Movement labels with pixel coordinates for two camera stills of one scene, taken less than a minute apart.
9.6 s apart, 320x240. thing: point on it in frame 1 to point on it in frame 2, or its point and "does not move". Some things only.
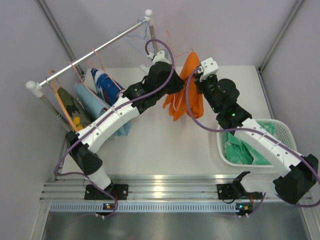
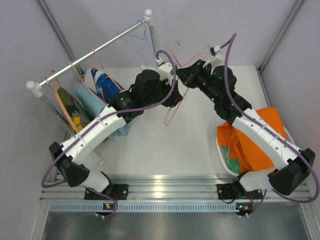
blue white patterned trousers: (107, 87) does not move
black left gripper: (178, 83) does not move
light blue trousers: (92, 107) does not move
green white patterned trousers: (235, 151) to (233, 164)
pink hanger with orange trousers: (177, 102) to (195, 55)
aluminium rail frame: (145, 187) does not move
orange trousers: (177, 102) to (252, 156)
